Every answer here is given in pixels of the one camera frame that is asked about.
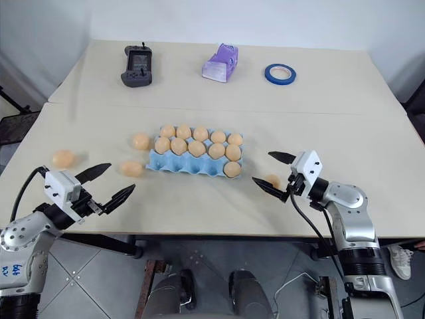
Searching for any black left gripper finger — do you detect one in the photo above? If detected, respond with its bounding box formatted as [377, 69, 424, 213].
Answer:
[99, 184, 137, 216]
[75, 162, 112, 185]

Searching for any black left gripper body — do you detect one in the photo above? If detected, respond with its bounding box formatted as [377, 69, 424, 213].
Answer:
[70, 187, 108, 221]

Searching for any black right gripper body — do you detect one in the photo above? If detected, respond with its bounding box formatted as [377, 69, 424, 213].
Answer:
[286, 171, 311, 201]

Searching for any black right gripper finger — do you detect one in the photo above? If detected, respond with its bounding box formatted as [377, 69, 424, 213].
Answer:
[252, 176, 289, 203]
[268, 151, 297, 165]

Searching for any blue egg tray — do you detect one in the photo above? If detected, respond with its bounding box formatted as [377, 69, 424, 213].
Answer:
[147, 127, 246, 181]

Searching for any black table leg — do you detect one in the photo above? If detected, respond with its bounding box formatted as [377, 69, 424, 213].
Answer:
[61, 233, 146, 261]
[309, 237, 333, 261]

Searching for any blue tape roll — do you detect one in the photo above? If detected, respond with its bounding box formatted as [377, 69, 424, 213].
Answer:
[264, 63, 298, 87]

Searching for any black mesh chair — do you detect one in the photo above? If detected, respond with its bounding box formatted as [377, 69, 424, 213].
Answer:
[0, 110, 43, 146]

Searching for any black tripod stand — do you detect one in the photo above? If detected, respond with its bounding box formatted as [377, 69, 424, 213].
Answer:
[0, 84, 33, 114]

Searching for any dark rounded grey shape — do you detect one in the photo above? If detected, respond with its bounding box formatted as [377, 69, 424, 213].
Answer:
[228, 269, 276, 319]
[142, 268, 197, 319]

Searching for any purple tape dispenser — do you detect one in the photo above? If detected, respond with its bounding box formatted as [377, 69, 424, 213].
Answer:
[201, 43, 240, 84]

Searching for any dark grey handheld controller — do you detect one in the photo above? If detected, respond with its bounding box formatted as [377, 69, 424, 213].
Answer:
[120, 41, 154, 88]

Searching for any white sneaker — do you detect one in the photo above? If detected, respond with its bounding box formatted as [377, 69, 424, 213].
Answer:
[386, 243, 415, 280]

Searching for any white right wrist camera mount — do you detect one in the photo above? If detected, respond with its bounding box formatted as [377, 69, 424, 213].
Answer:
[290, 150, 324, 197]

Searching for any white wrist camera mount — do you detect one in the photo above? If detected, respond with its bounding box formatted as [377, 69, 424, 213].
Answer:
[44, 169, 82, 209]
[290, 150, 324, 197]

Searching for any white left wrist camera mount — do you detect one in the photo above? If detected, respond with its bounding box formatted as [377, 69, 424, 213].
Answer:
[44, 169, 82, 209]

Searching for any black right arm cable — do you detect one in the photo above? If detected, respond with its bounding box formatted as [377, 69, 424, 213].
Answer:
[288, 187, 353, 319]

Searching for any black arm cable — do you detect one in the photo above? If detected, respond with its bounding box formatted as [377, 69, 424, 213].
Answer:
[288, 187, 353, 319]
[9, 165, 51, 224]

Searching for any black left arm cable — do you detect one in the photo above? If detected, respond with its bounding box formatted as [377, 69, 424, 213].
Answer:
[9, 165, 51, 224]

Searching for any rusty metal frame bar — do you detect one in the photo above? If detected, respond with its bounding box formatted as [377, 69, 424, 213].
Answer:
[133, 259, 167, 319]
[317, 274, 345, 319]

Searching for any white floor cable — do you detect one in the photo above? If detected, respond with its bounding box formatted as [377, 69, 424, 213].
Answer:
[273, 270, 320, 310]

